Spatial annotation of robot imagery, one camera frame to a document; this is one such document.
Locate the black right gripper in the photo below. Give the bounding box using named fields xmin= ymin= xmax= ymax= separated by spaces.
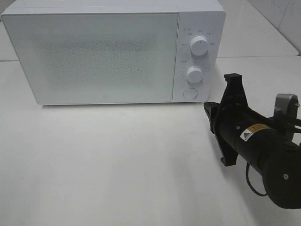
xmin=204 ymin=73 xmax=248 ymax=167

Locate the white round door button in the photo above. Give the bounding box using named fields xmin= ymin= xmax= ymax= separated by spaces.
xmin=183 ymin=88 xmax=198 ymax=99

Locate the white timer knob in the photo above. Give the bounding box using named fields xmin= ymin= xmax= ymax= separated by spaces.
xmin=186 ymin=66 xmax=204 ymax=84

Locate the white microwave door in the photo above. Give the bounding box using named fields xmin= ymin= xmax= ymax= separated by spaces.
xmin=2 ymin=13 xmax=178 ymax=105

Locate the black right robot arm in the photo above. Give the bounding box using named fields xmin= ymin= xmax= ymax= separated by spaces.
xmin=204 ymin=73 xmax=301 ymax=209

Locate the white upper microwave knob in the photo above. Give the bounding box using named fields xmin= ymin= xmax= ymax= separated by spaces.
xmin=189 ymin=34 xmax=209 ymax=56

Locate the white microwave oven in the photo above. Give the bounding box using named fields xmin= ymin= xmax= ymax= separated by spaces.
xmin=1 ymin=0 xmax=226 ymax=105

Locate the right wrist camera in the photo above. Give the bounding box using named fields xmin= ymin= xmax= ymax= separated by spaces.
xmin=274 ymin=93 xmax=300 ymax=118

